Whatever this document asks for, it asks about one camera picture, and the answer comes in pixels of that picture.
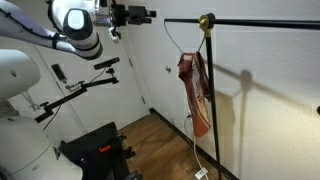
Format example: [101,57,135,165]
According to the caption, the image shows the white power adapter block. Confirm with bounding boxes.
[194,167,209,180]

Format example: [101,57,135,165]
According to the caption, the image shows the thin black camera cable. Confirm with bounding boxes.
[42,68,108,132]

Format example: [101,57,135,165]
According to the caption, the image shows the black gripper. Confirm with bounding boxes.
[111,3,157,28]

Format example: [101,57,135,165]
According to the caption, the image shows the black articulated camera mount arm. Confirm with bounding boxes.
[34,67,120,124]

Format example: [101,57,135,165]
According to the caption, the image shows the silver door lever handle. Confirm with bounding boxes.
[64,81,84,94]

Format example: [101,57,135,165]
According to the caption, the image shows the orange tag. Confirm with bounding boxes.
[98,144,112,154]

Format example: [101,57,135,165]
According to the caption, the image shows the white power cord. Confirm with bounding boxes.
[184,114,205,173]

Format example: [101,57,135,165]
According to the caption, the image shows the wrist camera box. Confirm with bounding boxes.
[108,26,121,44]

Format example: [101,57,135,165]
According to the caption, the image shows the red white hanging towel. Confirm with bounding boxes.
[177,51,213,139]

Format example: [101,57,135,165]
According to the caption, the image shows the black bar camera near notice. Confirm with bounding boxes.
[93,56,121,71]

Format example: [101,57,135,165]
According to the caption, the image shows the black door keypad lock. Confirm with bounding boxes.
[50,63,68,83]

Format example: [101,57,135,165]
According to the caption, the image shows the black wheeled equipment case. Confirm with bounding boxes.
[59,121,144,180]

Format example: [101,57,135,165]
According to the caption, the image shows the white door with notice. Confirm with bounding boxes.
[14,33,151,134]

